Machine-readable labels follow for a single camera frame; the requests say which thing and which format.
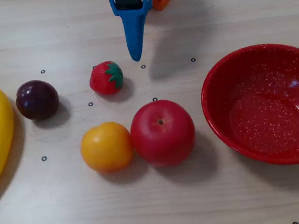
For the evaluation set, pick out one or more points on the red speckled bowl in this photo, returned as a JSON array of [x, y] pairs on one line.
[[263, 109]]

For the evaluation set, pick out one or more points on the red apple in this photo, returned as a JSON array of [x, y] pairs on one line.
[[163, 135]]

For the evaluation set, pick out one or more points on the orange apricot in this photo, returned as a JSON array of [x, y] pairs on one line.
[[106, 147]]

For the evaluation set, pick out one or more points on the dark purple plum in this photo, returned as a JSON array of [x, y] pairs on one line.
[[37, 99]]

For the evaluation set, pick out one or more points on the blue gripper with motor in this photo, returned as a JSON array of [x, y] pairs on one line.
[[131, 13]]

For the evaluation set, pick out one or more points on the red strawberry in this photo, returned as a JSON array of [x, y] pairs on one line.
[[104, 79]]

